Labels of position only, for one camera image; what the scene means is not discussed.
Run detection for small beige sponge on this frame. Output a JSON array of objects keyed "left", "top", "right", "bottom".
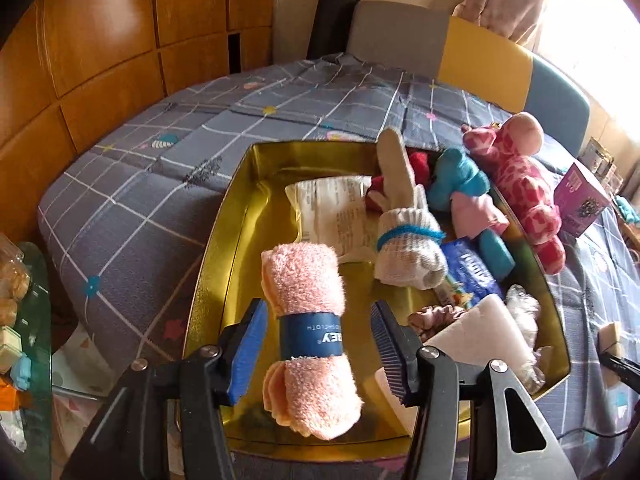
[{"left": 597, "top": 322, "right": 624, "bottom": 357}]

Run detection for blue tissue pack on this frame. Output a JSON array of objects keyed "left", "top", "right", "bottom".
[{"left": 435, "top": 237, "right": 506, "bottom": 307}]

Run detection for mauve hair scrunchie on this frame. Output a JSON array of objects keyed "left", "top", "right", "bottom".
[{"left": 407, "top": 304, "right": 469, "bottom": 344}]

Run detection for clear plastic bag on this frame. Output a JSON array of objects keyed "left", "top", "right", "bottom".
[{"left": 505, "top": 284, "right": 547, "bottom": 392}]

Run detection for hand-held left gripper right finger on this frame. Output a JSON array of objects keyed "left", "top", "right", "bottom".
[{"left": 370, "top": 300, "right": 581, "bottom": 480}]

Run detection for pale yellow sponge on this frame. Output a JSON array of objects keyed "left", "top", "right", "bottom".
[{"left": 375, "top": 367, "right": 422, "bottom": 437}]

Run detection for red cloth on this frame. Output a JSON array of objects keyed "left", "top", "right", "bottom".
[{"left": 365, "top": 149, "right": 434, "bottom": 212}]

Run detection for window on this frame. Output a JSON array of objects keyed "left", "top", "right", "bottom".
[{"left": 535, "top": 0, "right": 640, "bottom": 112}]

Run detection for pink spotted plush doll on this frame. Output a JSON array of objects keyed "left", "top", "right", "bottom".
[{"left": 461, "top": 111, "right": 567, "bottom": 276}]

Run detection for white knitted glove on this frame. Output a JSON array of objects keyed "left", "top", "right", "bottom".
[{"left": 375, "top": 126, "right": 449, "bottom": 291}]

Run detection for grey yellow blue headboard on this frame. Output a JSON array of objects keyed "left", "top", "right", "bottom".
[{"left": 346, "top": 0, "right": 591, "bottom": 157}]

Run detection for metal tin can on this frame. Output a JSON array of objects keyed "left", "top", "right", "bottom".
[{"left": 582, "top": 137, "right": 617, "bottom": 182}]

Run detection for teal plush toy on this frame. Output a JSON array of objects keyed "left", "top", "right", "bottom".
[{"left": 615, "top": 195, "right": 640, "bottom": 227}]

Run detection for white snack packet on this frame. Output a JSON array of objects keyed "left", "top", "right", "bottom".
[{"left": 285, "top": 175, "right": 382, "bottom": 264}]

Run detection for pink towel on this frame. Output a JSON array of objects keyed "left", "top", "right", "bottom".
[{"left": 261, "top": 242, "right": 365, "bottom": 442}]

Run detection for gold tin box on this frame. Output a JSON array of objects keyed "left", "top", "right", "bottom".
[{"left": 182, "top": 141, "right": 572, "bottom": 454}]

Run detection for printed floor mat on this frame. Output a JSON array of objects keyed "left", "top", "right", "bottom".
[{"left": 50, "top": 320, "right": 187, "bottom": 480}]

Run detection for wooden wardrobe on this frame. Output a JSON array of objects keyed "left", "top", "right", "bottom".
[{"left": 0, "top": 0, "right": 277, "bottom": 247}]

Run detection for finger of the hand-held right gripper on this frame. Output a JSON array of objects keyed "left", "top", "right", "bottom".
[{"left": 599, "top": 349, "right": 640, "bottom": 387}]

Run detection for black rolled mat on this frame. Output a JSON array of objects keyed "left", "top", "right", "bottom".
[{"left": 306, "top": 0, "right": 364, "bottom": 60}]

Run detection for glass side table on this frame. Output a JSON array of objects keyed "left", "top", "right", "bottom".
[{"left": 0, "top": 241, "right": 54, "bottom": 480}]

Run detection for packaged pastries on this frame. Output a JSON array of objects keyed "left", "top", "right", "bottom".
[{"left": 0, "top": 232, "right": 32, "bottom": 327}]

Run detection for blue and pink plush toy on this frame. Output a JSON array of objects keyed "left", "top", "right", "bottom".
[{"left": 427, "top": 147, "right": 516, "bottom": 282}]

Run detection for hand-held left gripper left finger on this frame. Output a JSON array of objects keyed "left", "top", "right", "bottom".
[{"left": 60, "top": 297, "right": 269, "bottom": 480}]

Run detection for black cable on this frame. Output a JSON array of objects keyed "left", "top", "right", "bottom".
[{"left": 564, "top": 424, "right": 632, "bottom": 442}]

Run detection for purple cardboard box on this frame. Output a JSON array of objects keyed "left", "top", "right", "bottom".
[{"left": 554, "top": 161, "right": 612, "bottom": 239}]

